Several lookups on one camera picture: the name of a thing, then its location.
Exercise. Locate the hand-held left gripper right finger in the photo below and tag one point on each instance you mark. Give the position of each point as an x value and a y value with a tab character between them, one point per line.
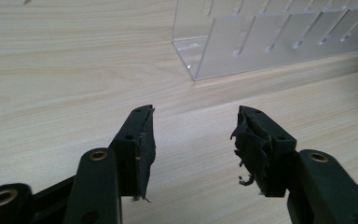
276	155

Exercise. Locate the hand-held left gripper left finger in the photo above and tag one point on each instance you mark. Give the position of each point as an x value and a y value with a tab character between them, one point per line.
133	155

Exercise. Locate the clear acrylic slotted rack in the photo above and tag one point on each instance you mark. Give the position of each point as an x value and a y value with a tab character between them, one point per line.
261	40

